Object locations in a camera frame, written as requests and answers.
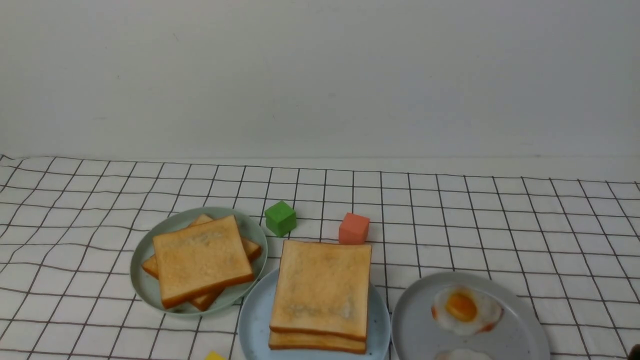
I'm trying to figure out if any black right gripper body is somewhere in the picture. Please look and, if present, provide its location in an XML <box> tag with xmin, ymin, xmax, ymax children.
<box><xmin>631</xmin><ymin>345</ymin><xmax>640</xmax><ymax>360</ymax></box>

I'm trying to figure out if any toast slice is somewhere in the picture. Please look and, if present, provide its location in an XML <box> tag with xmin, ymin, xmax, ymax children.
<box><xmin>152</xmin><ymin>214</ymin><xmax>255</xmax><ymax>309</ymax></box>
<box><xmin>269</xmin><ymin>239</ymin><xmax>373</xmax><ymax>341</ymax></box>
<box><xmin>268</xmin><ymin>331</ymin><xmax>367</xmax><ymax>354</ymax></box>
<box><xmin>141</xmin><ymin>213</ymin><xmax>262</xmax><ymax>312</ymax></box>

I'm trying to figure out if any grey plate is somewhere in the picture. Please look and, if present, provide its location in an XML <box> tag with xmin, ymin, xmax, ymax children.
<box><xmin>391</xmin><ymin>271</ymin><xmax>551</xmax><ymax>360</ymax></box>

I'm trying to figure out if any rear fried egg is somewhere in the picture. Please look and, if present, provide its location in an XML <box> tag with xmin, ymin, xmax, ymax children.
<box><xmin>430</xmin><ymin>285</ymin><xmax>504</xmax><ymax>337</ymax></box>

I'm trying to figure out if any orange-red cube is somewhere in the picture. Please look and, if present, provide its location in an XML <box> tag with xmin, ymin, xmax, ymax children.
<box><xmin>338</xmin><ymin>212</ymin><xmax>370</xmax><ymax>245</ymax></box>

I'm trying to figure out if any green cube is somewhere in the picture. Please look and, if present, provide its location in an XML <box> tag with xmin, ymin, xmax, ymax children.
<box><xmin>263</xmin><ymin>200</ymin><xmax>297</xmax><ymax>238</ymax></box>

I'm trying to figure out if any light blue plate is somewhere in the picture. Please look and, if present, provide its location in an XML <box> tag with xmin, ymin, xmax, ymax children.
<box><xmin>238</xmin><ymin>269</ymin><xmax>392</xmax><ymax>360</ymax></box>

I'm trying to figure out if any yellow block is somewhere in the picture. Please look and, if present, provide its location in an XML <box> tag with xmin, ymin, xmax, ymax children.
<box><xmin>204</xmin><ymin>351</ymin><xmax>226</xmax><ymax>360</ymax></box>

